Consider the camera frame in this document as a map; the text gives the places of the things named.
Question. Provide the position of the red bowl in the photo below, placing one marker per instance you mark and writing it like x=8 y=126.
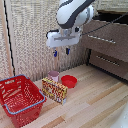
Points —
x=69 y=81

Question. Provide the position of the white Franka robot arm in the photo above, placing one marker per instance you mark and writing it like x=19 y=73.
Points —
x=71 y=13

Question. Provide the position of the dark brown drawer cabinet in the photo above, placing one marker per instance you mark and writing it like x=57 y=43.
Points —
x=106 y=50

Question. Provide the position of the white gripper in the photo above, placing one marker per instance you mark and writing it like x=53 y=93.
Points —
x=63 y=38

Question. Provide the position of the red plastic shopping basket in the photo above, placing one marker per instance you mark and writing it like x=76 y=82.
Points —
x=20 y=100

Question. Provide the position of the red yellow snack box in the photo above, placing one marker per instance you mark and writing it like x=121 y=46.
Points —
x=54 y=90

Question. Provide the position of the beige woven folding screen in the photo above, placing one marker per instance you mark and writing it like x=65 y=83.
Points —
x=30 y=36

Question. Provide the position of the pink cup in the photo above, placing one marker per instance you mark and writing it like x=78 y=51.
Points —
x=53 y=75

